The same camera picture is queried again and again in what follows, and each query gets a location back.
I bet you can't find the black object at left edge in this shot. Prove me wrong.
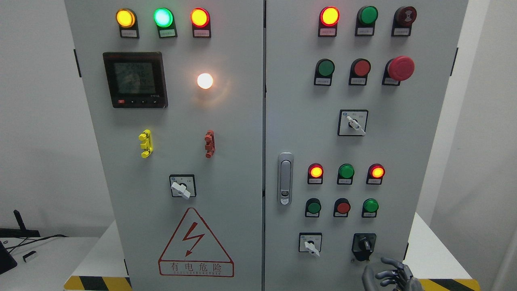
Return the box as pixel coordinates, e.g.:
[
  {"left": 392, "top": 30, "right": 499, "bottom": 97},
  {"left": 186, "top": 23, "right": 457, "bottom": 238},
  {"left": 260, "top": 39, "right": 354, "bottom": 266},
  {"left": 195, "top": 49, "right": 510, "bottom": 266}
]
[{"left": 0, "top": 241, "right": 18, "bottom": 274}]

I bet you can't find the red indicator light right door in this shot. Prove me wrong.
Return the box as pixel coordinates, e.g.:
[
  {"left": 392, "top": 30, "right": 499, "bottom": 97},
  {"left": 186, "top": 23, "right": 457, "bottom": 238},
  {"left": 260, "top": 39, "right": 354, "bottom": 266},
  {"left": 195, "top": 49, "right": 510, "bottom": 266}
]
[{"left": 318, "top": 6, "right": 340, "bottom": 37}]

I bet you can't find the green push button lower left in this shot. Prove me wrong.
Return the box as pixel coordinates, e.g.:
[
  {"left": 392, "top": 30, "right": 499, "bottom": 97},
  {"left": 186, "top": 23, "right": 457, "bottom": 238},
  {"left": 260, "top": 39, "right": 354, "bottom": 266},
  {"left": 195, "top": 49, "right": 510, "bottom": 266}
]
[{"left": 305, "top": 198, "right": 322, "bottom": 217}]

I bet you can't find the small white black device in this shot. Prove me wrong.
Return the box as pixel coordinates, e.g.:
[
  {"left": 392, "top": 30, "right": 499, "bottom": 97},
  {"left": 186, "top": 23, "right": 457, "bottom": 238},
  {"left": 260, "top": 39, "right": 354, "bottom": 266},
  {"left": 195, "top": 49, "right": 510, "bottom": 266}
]
[{"left": 22, "top": 250, "right": 38, "bottom": 263}]

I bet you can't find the green indicator light middle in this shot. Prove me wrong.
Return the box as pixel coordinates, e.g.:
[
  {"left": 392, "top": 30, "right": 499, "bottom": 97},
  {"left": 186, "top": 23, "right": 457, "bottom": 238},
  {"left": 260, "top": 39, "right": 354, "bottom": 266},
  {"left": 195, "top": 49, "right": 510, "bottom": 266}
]
[{"left": 336, "top": 164, "right": 355, "bottom": 185}]

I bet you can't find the black rotary knob switch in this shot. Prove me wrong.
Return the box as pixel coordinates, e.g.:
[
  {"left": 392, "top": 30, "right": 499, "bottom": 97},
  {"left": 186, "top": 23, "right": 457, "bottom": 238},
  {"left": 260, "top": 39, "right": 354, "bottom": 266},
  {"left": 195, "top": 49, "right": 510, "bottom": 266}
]
[{"left": 351, "top": 233, "right": 376, "bottom": 261}]

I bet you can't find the silver door handle lock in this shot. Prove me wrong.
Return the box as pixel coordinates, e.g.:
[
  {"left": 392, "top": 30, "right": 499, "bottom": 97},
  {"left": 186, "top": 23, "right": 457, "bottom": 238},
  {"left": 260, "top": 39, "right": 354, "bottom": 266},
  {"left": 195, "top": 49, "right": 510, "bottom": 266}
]
[{"left": 277, "top": 152, "right": 294, "bottom": 206}]

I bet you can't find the black monitor stand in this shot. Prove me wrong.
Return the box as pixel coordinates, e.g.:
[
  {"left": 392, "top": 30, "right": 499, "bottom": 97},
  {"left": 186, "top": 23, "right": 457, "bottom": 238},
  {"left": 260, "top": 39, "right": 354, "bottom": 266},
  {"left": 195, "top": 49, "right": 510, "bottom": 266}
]
[{"left": 0, "top": 210, "right": 41, "bottom": 238}]

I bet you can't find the dark red buzzer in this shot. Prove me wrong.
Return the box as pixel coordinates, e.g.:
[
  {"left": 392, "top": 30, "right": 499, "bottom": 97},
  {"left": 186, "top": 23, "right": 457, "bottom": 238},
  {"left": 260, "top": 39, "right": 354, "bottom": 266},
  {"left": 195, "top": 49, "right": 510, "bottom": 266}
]
[{"left": 391, "top": 6, "right": 417, "bottom": 37}]

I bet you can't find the lower white selector switch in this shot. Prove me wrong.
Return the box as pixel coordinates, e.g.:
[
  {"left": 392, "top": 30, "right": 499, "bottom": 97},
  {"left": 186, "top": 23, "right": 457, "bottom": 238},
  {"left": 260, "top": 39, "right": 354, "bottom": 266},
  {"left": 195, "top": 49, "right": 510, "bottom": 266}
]
[{"left": 298, "top": 232, "right": 322, "bottom": 257}]

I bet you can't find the yellow indicator light top left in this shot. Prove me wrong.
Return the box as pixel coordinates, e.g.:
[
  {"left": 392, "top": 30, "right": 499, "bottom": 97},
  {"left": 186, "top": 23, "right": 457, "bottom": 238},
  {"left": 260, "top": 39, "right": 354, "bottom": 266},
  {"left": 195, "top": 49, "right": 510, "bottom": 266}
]
[{"left": 115, "top": 8, "right": 140, "bottom": 39}]

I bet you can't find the green push button upper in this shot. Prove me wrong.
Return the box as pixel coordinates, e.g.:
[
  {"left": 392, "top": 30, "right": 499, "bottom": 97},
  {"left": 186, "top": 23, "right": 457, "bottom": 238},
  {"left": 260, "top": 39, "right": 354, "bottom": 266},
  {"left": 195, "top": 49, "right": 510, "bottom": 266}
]
[{"left": 313, "top": 59, "right": 335, "bottom": 86}]

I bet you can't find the red push button upper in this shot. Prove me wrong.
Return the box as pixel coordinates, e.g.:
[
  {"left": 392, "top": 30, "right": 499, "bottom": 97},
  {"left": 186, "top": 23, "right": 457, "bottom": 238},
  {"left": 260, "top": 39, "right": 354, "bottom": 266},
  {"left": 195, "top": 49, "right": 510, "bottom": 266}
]
[{"left": 349, "top": 58, "right": 371, "bottom": 86}]

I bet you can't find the green lit indicator light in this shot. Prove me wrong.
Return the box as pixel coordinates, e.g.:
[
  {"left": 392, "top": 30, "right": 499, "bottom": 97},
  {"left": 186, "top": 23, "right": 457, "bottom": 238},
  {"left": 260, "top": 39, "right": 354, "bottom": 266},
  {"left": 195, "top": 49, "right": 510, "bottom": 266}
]
[{"left": 153, "top": 7, "right": 177, "bottom": 38}]

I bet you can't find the green push button lower right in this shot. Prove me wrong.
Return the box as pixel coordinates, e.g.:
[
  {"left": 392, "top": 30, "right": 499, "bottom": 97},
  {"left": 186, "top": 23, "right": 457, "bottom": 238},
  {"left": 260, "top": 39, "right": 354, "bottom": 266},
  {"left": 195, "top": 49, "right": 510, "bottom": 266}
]
[{"left": 361, "top": 198, "right": 380, "bottom": 218}]

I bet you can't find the red push button lower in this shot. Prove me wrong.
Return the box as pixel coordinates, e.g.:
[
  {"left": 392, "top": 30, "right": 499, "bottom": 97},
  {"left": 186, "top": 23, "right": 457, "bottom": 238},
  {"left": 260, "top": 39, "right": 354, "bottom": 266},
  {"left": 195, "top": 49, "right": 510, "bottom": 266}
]
[{"left": 334, "top": 198, "right": 351, "bottom": 217}]

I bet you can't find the grey electrical control cabinet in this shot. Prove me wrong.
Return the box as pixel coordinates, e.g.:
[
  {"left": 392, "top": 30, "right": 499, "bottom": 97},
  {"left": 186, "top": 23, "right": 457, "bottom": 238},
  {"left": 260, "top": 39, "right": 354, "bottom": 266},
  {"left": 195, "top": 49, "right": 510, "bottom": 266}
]
[{"left": 65, "top": 0, "right": 468, "bottom": 291}]

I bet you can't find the left door selector switch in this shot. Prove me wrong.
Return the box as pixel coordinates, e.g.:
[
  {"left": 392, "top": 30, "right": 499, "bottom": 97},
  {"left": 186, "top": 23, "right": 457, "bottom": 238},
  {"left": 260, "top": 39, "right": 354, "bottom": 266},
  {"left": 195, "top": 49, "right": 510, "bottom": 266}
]
[{"left": 169, "top": 174, "right": 196, "bottom": 200}]

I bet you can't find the white glowing lamp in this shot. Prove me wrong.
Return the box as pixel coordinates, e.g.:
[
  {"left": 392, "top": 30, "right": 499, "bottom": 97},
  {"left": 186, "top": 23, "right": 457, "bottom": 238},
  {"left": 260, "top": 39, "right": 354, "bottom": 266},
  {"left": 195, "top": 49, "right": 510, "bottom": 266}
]
[{"left": 196, "top": 72, "right": 214, "bottom": 90}]

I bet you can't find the red ringed indicator light left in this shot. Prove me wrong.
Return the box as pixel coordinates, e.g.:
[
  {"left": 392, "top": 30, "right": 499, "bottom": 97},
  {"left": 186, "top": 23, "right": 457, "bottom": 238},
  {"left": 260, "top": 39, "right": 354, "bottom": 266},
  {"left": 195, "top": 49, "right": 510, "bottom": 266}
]
[{"left": 190, "top": 7, "right": 212, "bottom": 38}]

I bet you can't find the red high voltage warning sticker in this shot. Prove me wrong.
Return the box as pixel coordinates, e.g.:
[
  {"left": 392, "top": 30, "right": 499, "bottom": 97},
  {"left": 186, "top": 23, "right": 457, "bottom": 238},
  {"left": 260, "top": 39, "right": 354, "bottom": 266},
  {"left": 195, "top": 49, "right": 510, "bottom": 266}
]
[{"left": 158, "top": 207, "right": 234, "bottom": 277}]

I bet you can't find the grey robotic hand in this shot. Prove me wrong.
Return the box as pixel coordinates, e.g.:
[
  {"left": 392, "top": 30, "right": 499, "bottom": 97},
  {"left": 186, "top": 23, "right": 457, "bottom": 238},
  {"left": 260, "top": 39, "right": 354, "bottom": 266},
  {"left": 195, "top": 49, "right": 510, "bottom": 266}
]
[{"left": 361, "top": 257, "right": 424, "bottom": 291}]

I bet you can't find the white platform with hazard stripes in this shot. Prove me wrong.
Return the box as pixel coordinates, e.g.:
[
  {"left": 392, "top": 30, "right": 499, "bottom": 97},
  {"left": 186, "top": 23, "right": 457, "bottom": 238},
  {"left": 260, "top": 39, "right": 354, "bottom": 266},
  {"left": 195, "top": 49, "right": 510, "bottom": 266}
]
[{"left": 63, "top": 214, "right": 481, "bottom": 291}]

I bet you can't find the black cable on desk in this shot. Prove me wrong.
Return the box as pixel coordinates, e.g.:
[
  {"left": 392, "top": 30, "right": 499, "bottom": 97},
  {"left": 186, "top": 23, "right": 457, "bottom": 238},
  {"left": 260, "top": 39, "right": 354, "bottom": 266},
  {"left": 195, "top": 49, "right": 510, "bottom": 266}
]
[{"left": 0, "top": 234, "right": 68, "bottom": 255}]

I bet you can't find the red indicator light middle right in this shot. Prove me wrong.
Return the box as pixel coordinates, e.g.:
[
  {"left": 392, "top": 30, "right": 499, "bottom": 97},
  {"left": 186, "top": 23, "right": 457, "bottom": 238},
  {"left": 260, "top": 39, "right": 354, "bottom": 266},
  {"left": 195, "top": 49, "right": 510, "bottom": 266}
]
[{"left": 366, "top": 163, "right": 385, "bottom": 185}]

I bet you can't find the green push button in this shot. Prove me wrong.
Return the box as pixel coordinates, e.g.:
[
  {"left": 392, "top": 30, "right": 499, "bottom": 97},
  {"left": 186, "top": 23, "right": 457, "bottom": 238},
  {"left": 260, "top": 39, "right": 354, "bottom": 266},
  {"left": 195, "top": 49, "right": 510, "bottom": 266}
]
[
  {"left": 361, "top": 198, "right": 380, "bottom": 218},
  {"left": 305, "top": 198, "right": 322, "bottom": 217},
  {"left": 313, "top": 59, "right": 335, "bottom": 86}
]

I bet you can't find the red emergency stop mushroom button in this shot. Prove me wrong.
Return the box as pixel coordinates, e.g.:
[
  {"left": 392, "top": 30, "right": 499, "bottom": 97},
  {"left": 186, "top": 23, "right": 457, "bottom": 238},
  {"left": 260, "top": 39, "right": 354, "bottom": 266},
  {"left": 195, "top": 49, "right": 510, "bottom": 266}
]
[{"left": 382, "top": 55, "right": 415, "bottom": 86}]

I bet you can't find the upper right selector switch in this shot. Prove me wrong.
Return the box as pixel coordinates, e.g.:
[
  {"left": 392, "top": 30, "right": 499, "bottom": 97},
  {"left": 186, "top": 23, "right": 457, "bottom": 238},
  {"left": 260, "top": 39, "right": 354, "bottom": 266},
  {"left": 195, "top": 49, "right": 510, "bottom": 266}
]
[{"left": 338, "top": 109, "right": 369, "bottom": 136}]

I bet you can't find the black digital power meter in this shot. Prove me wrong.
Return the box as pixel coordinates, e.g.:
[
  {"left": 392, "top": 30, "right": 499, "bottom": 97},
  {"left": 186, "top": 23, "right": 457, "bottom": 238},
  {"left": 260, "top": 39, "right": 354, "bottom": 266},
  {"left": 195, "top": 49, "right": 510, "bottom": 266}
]
[{"left": 102, "top": 52, "right": 168, "bottom": 109}]

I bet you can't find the red indicator light middle left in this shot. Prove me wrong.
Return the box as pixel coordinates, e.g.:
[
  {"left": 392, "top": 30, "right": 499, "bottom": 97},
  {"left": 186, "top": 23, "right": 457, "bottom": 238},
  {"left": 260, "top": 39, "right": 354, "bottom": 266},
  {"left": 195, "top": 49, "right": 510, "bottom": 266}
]
[{"left": 307, "top": 163, "right": 324, "bottom": 184}]

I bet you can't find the red push button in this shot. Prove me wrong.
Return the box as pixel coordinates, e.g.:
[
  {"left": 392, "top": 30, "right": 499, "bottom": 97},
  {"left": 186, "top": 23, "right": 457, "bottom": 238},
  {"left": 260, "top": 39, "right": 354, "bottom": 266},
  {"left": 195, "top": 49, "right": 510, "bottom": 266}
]
[
  {"left": 334, "top": 198, "right": 351, "bottom": 217},
  {"left": 349, "top": 58, "right": 371, "bottom": 86}
]

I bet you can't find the green indicator light top right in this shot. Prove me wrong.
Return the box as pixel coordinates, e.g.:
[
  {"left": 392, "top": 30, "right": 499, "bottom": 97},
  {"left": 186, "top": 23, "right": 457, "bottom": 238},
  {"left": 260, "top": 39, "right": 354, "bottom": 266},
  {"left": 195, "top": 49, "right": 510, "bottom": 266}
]
[{"left": 355, "top": 6, "right": 378, "bottom": 36}]

